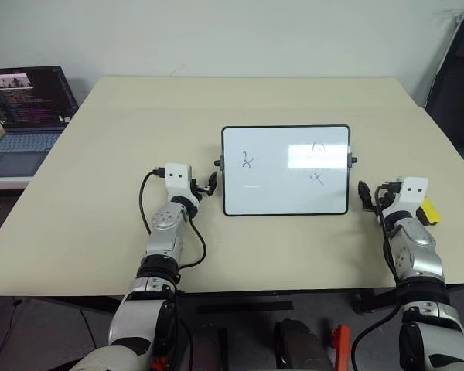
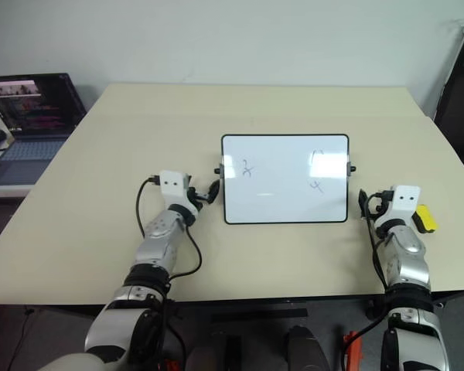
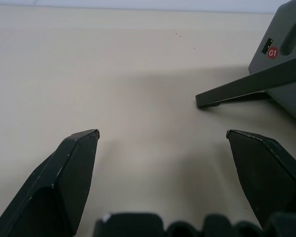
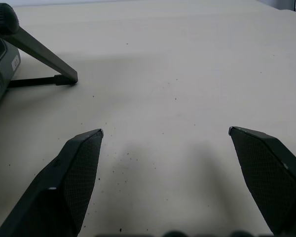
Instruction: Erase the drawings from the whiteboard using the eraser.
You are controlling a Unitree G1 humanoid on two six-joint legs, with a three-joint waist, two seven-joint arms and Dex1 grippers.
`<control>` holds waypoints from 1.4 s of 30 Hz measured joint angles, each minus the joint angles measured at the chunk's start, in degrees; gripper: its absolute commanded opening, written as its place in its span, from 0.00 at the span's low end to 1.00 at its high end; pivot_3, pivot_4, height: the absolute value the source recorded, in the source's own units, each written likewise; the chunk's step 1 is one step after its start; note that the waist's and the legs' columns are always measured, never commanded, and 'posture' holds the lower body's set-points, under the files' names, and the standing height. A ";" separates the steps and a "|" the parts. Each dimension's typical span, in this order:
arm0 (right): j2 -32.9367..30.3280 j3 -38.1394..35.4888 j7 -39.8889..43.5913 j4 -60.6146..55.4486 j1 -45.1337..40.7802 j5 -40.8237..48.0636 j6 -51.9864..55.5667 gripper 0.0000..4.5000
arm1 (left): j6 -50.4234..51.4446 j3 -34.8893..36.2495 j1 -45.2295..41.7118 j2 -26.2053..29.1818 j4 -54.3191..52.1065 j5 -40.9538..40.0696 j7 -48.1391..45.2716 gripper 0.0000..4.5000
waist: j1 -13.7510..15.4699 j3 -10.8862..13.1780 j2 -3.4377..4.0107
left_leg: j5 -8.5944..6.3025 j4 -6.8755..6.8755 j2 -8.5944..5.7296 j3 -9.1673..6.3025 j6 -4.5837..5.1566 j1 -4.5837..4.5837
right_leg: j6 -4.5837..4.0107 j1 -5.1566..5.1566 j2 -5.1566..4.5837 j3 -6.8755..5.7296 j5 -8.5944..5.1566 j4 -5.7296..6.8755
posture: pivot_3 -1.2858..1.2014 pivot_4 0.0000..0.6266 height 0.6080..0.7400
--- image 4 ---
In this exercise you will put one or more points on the black stand knob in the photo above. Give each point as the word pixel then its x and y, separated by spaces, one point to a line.
pixel 3 17

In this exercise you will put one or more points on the grey whiteboard stand leg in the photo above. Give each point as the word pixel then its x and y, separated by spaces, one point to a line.
pixel 47 53

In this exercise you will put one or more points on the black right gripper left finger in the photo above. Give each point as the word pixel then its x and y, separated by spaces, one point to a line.
pixel 71 177

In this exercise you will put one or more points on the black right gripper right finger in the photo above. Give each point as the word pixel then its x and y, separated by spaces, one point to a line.
pixel 269 177

